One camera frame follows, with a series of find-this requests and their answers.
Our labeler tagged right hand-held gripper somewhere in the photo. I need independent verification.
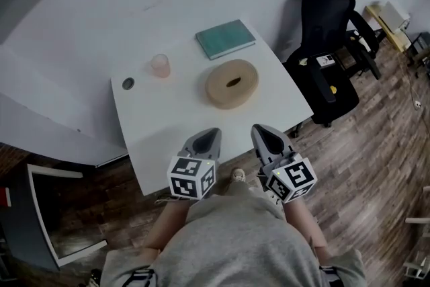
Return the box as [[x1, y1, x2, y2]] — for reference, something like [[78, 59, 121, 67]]
[[251, 124, 318, 204]]

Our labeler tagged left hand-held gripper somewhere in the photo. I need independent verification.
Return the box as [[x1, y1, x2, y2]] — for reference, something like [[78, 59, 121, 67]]
[[167, 128, 222, 201]]

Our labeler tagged person's left forearm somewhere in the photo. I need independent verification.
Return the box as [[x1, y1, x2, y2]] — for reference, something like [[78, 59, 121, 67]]
[[142, 200, 194, 258]]

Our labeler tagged person's right forearm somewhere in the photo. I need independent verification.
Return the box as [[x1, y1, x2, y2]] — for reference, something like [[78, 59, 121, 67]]
[[284, 200, 332, 261]]

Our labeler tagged red box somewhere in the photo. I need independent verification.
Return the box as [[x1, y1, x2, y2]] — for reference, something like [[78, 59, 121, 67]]
[[0, 187, 12, 208]]

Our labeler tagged white table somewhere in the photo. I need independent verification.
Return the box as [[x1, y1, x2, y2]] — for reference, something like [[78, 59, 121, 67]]
[[110, 11, 315, 196]]

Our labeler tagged person's beige right shoe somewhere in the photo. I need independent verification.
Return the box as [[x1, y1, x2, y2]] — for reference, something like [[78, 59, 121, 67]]
[[257, 173, 285, 211]]

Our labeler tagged pink translucent cup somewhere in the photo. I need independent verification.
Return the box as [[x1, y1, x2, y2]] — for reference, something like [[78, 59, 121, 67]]
[[150, 53, 171, 79]]

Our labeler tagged white phone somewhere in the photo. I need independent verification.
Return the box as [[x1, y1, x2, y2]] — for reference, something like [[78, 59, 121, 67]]
[[315, 52, 336, 70]]

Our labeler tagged person in grey shirt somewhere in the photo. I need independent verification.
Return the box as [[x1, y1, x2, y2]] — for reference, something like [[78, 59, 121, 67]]
[[100, 181, 367, 287]]

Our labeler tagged teal book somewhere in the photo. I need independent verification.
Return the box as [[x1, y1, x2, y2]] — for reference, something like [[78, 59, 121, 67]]
[[196, 19, 257, 60]]

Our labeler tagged black headrest office chair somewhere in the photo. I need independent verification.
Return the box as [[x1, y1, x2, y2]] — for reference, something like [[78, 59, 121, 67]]
[[284, 0, 382, 128]]

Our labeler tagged light wooden desk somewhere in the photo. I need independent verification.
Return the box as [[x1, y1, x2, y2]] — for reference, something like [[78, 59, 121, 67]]
[[364, 3, 414, 53]]

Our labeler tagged left hand-held gripper cable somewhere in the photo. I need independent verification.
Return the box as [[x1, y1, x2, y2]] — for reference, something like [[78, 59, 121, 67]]
[[154, 195, 184, 205]]

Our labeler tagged black white harness strap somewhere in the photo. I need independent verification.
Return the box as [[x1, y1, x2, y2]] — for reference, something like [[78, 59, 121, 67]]
[[122, 268, 158, 287], [318, 265, 341, 285]]

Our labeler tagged white furniture frame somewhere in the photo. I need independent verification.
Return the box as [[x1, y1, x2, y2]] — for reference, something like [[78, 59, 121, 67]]
[[402, 186, 430, 280]]

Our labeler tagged dark desk with white frame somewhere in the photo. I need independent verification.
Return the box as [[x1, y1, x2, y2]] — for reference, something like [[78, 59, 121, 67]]
[[0, 163, 108, 280]]

